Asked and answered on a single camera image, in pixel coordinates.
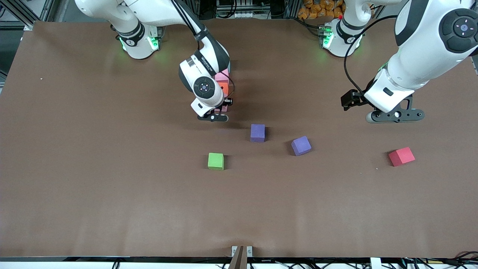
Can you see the red foam block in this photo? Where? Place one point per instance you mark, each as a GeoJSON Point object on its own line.
{"type": "Point", "coordinates": [401, 157]}

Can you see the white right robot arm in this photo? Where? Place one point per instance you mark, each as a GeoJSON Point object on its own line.
{"type": "Point", "coordinates": [203, 87]}

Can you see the small metal edge bracket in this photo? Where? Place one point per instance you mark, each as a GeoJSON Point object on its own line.
{"type": "Point", "coordinates": [249, 251]}

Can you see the orange snack packet pile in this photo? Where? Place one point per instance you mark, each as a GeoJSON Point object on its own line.
{"type": "Point", "coordinates": [317, 9]}

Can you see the purple foam block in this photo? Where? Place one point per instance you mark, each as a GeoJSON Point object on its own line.
{"type": "Point", "coordinates": [257, 133]}
{"type": "Point", "coordinates": [301, 146]}

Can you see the green foam block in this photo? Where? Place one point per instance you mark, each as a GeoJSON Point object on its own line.
{"type": "Point", "coordinates": [216, 161]}

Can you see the brown table cover sheet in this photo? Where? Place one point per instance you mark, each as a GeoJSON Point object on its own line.
{"type": "Point", "coordinates": [112, 205]}

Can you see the aluminium frame profile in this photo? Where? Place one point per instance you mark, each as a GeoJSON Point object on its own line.
{"type": "Point", "coordinates": [22, 11]}

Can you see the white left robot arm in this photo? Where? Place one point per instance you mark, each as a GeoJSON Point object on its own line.
{"type": "Point", "coordinates": [422, 56]}

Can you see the white box under table edge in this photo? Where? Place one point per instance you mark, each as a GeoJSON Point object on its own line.
{"type": "Point", "coordinates": [375, 263]}

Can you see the long white power strip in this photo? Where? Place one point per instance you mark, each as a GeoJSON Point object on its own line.
{"type": "Point", "coordinates": [239, 15]}

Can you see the pink foam block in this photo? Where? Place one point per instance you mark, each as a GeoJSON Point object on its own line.
{"type": "Point", "coordinates": [223, 76]}
{"type": "Point", "coordinates": [222, 109]}

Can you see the orange foam block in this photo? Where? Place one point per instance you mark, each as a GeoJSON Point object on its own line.
{"type": "Point", "coordinates": [224, 87]}

